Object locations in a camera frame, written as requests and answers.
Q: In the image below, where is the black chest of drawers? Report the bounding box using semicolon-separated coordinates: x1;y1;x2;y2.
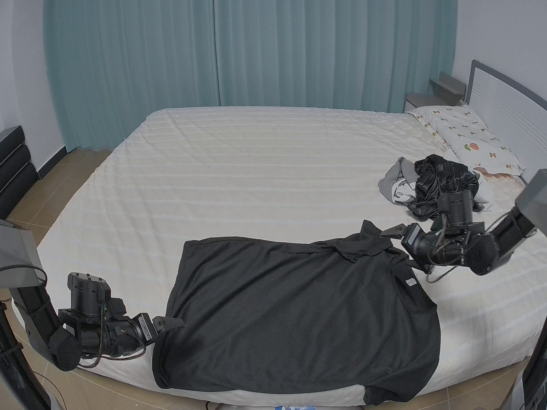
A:
0;126;38;219

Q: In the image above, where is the blue-green curtain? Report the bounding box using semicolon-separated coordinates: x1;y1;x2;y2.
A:
43;0;221;150
213;0;458;112

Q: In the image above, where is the white printed pillow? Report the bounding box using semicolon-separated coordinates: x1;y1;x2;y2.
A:
406;104;526;175

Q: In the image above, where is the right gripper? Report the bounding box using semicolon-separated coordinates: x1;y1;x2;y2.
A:
402;223;471;269

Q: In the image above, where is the black cable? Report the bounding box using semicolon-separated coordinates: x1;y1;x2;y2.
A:
425;263;456;285
79;348;146;368

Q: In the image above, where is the black polo shirt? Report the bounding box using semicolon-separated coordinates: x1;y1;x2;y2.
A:
152;220;442;405

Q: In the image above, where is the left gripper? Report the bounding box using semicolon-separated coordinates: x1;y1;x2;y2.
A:
103;313;158;355

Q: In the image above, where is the pile of clothes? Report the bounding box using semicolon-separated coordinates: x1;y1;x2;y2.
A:
378;154;495;222

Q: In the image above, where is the bed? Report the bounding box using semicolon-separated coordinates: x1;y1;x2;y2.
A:
9;59;547;408

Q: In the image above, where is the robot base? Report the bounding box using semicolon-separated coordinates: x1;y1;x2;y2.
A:
205;401;319;410

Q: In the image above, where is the grey bedside table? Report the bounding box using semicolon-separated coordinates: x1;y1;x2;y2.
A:
405;72;467;113

